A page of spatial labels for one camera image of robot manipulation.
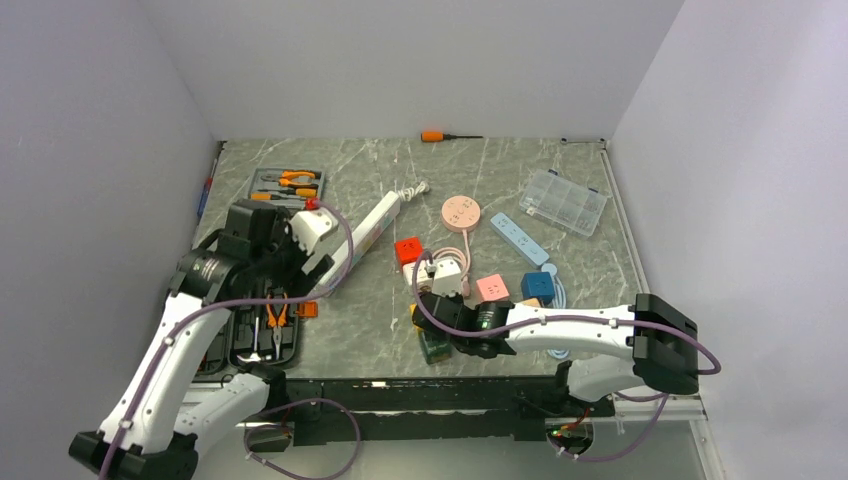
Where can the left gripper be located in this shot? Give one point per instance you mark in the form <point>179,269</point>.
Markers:
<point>296,280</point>

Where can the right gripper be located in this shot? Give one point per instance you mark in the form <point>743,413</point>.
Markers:
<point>455,298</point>

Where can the pink cube adapter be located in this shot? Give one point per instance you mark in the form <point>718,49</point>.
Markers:
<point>492,288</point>

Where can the green cube adapter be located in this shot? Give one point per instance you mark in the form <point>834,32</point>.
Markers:
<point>434,349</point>

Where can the white cube adapter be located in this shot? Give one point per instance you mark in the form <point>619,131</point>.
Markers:
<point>443,277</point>

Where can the dark blue cube adapter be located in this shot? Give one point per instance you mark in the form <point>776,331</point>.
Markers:
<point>538,285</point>

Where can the grey tool tray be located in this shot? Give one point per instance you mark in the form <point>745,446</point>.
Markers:
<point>280,184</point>

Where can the black tool case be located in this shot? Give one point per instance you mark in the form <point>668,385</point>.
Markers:
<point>246,338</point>

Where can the light blue power strip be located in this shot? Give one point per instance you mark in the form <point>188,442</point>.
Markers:
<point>519,240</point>

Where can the red cube adapter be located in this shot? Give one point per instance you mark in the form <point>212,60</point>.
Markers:
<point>407,250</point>

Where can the pink round socket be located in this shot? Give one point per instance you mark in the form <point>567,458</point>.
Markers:
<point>460,214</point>

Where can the white power strip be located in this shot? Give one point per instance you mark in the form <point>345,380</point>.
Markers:
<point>364,236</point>

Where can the clear plastic screw box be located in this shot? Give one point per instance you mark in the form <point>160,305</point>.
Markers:
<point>562,203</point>

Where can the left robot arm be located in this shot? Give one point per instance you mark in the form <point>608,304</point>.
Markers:
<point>147,435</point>

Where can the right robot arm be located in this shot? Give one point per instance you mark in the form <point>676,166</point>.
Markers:
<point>646,343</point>

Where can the orange pliers in case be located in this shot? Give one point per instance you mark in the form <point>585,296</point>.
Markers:
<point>277,318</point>

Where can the blue red pen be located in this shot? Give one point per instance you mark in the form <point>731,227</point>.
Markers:
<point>205,190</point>

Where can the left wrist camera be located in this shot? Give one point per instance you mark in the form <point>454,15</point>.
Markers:
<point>312,225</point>

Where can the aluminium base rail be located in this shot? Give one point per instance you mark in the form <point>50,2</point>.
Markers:
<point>526,408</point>

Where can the orange handled screwdriver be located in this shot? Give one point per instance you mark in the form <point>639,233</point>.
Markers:
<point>438,137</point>

